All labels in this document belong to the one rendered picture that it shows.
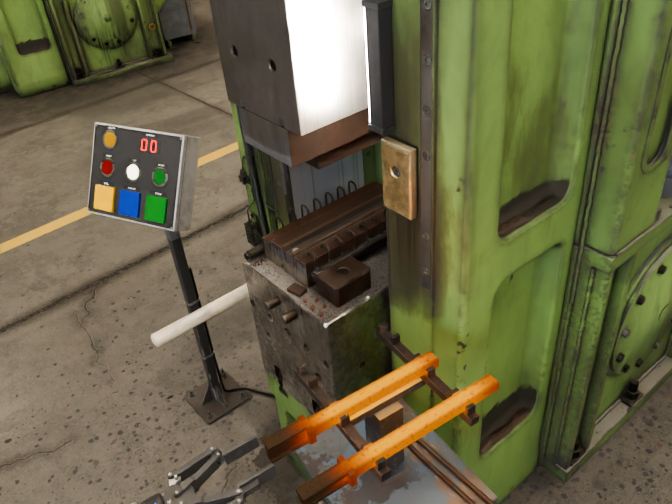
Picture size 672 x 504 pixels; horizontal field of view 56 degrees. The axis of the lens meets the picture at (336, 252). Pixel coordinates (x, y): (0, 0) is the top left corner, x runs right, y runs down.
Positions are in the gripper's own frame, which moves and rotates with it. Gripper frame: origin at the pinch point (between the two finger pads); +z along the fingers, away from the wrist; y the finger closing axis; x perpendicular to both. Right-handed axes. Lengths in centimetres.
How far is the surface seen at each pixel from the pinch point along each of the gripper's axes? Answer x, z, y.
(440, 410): -1.2, 34.8, 10.9
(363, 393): -0.3, 25.0, -0.9
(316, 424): 0.7, 13.6, 0.6
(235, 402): -98, 13, -103
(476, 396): -2.0, 42.6, 12.0
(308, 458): -26.5, 13.2, -12.7
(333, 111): 37, 49, -42
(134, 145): 17, 14, -108
